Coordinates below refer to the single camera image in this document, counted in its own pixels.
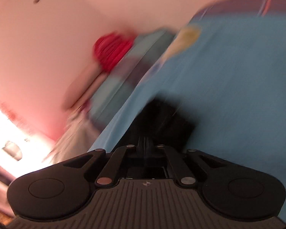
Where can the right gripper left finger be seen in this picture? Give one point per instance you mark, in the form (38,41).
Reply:
(63,189)

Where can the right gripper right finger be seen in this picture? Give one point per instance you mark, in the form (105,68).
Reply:
(231,190)

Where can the black knit pants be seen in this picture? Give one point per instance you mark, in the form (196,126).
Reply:
(157,126)

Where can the beige pillow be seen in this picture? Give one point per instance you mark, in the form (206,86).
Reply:
(78,137)

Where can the blue floral bed sheet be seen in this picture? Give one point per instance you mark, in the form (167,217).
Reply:
(232,81)

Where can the red folded cloth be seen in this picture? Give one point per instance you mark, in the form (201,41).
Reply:
(109,49)

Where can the teal grey striped pillow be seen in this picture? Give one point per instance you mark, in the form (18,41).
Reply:
(123,79)

